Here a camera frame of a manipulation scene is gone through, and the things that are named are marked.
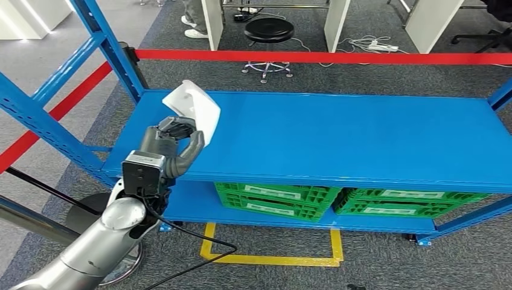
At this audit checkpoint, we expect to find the black office chair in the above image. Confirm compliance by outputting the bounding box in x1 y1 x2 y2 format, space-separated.
450 0 512 54

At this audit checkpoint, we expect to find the red barrier belt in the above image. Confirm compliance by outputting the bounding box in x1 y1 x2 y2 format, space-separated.
0 62 114 175
133 48 512 66

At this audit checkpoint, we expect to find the black round-base stanchion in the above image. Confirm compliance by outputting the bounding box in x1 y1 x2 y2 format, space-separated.
4 167 121 231

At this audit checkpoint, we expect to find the green plastic crate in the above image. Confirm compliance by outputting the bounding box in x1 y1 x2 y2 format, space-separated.
331 198 477 219
217 192 334 224
214 182 342 211
334 187 491 209

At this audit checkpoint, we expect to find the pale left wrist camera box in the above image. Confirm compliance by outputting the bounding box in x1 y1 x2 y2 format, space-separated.
121 150 167 198

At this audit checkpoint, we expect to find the black round stool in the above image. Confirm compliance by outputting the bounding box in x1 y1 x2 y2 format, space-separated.
241 18 296 85

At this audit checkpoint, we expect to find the person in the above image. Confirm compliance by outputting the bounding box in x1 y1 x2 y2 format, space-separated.
181 0 210 40

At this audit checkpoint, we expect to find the white power cable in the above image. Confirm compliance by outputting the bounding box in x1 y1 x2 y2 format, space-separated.
290 35 409 68

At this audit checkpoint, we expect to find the white platform block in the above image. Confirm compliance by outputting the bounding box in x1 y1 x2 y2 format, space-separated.
0 0 74 41

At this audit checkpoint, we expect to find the black camera cable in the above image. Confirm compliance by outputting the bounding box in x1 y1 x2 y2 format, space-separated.
139 192 238 290

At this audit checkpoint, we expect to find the white power strip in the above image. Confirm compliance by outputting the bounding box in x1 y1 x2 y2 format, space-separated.
367 40 400 53

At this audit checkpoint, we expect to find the black stanchion post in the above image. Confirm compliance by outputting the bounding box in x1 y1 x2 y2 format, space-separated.
118 41 148 95

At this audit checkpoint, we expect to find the blue metal shelf rack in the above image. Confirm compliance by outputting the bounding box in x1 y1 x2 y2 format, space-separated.
0 0 512 247

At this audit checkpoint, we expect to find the white plastic shell part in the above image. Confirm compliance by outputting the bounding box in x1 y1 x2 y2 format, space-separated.
162 80 222 148

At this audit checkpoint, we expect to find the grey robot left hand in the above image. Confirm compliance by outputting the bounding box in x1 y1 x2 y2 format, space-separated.
139 116 206 163

